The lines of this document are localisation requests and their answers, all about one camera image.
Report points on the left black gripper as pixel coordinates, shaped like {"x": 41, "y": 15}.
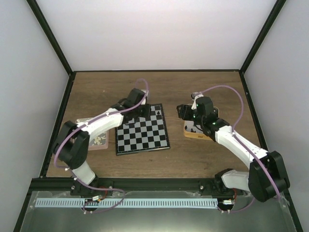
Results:
{"x": 147, "y": 113}

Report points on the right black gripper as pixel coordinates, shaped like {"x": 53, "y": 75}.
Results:
{"x": 184, "y": 113}

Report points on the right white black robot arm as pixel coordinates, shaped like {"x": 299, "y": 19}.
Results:
{"x": 266, "y": 176}

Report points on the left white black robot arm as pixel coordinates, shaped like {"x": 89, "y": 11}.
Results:
{"x": 72, "y": 142}

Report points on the pile of white chess pieces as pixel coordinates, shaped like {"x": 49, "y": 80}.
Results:
{"x": 100, "y": 140}

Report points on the yellow metal tin box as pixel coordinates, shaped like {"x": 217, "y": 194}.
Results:
{"x": 195, "y": 134}

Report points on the black grey chessboard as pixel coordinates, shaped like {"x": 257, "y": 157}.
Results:
{"x": 143, "y": 134}

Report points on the pink tray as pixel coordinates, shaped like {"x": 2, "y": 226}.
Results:
{"x": 94, "y": 130}

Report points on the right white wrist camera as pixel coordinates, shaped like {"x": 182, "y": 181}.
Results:
{"x": 194, "y": 97}

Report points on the black aluminium mounting rail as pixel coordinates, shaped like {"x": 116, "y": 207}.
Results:
{"x": 204, "y": 186}

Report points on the light blue slotted cable duct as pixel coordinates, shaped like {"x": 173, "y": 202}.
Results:
{"x": 202, "y": 203}

